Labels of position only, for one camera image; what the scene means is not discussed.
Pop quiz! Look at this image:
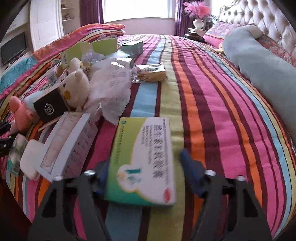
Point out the floral pink pillow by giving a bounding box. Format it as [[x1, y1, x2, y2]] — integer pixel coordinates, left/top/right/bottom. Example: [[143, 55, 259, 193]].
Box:
[[203, 22, 241, 49]]

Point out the teal long plush pillow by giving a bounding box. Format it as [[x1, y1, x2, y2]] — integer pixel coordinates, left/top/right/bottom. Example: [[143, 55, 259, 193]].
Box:
[[223, 27, 295, 141]]

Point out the folded colourful quilt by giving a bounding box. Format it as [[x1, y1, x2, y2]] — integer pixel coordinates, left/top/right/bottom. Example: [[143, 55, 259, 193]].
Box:
[[1, 24, 125, 99]]

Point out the lime green box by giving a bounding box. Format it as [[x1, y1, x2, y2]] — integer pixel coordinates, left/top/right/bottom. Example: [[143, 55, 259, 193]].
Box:
[[61, 38, 117, 69]]

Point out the white lilac carton box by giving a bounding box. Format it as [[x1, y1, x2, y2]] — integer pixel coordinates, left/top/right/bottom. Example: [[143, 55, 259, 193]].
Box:
[[34, 112, 98, 182]]

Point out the purple right curtain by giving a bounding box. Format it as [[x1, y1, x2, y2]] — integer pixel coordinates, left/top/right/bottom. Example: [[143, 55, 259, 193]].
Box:
[[175, 0, 191, 36]]

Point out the yellow snack packet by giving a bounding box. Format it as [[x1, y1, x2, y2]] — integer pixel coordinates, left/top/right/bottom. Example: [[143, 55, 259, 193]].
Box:
[[132, 63, 167, 83]]

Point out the white plush bear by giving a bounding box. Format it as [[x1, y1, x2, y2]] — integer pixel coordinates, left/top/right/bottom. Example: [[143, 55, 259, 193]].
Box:
[[59, 57, 89, 111]]

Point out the tufted beige headboard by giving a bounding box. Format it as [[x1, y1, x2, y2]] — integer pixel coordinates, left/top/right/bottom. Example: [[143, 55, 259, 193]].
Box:
[[219, 1, 295, 57]]

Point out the crumpled white plastic bag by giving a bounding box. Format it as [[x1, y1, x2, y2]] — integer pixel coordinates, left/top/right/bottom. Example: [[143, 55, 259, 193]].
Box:
[[82, 58, 132, 126]]

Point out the white wall shelf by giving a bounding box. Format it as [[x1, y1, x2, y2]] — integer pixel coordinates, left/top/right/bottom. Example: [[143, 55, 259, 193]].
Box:
[[61, 0, 74, 21]]

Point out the black logo box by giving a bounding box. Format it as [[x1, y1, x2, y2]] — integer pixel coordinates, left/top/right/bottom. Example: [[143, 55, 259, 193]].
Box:
[[34, 86, 70, 123]]

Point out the purple curtain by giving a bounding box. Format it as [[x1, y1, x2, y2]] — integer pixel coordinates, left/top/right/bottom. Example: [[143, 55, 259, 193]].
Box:
[[175, 0, 191, 36], [79, 0, 104, 26]]

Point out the green white medicine box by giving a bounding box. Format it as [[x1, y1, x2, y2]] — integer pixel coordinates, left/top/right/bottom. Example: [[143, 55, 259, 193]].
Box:
[[104, 117, 176, 206]]

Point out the striped colourful bedspread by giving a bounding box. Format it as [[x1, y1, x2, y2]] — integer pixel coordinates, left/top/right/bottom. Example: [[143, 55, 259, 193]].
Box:
[[1, 35, 295, 240]]

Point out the pink plush toy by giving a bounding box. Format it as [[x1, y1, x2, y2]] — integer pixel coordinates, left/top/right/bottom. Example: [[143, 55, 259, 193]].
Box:
[[9, 96, 39, 132]]

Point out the purple left curtain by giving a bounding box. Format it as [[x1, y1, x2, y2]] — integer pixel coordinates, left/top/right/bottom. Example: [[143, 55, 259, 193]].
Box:
[[79, 0, 104, 26]]

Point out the teal small box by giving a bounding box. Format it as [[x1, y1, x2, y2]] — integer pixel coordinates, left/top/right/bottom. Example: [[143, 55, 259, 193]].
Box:
[[120, 41, 143, 57]]

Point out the pink flowers white vase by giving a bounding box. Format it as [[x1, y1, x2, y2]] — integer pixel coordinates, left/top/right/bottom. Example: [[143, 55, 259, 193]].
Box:
[[183, 1, 212, 30]]

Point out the black television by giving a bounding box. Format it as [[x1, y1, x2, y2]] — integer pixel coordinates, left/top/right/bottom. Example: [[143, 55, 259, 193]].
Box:
[[1, 32, 27, 65]]

